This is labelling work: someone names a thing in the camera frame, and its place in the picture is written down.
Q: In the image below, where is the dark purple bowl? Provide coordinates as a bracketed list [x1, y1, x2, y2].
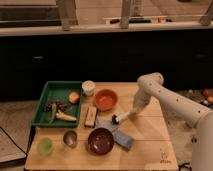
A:
[87, 128, 114, 155]

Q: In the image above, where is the wooden block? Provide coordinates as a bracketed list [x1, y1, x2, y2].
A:
[84, 106, 97, 127]

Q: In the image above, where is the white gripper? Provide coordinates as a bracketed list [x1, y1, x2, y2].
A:
[133, 89, 151, 113]

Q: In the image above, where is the white cup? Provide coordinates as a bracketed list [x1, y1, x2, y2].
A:
[82, 80, 95, 96]

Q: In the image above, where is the dark grapes toy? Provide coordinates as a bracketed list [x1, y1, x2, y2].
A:
[43, 101, 67, 112]

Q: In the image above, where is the orange bowl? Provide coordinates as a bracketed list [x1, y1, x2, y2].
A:
[93, 89, 118, 111]

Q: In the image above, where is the small metal cup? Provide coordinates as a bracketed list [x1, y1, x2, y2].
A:
[63, 130, 77, 148]

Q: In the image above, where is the green pepper toy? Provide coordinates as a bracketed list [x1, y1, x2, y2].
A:
[49, 103, 57, 123]

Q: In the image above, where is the peach fruit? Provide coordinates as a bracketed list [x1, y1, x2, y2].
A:
[69, 92, 80, 104]

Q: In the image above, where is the blue cloth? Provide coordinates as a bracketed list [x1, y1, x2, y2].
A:
[95, 119, 134, 151]

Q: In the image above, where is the yellow banana toy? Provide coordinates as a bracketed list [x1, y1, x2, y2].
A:
[56, 113, 77, 122]

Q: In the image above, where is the black cable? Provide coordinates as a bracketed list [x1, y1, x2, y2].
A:
[0, 126, 28, 157]

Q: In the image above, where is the green plastic tray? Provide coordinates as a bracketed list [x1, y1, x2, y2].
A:
[32, 81, 83, 128]

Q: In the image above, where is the light green cup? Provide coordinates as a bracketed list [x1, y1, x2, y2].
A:
[37, 137, 53, 155]

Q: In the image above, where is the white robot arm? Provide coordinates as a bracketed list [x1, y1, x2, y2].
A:
[133, 72, 213, 171]

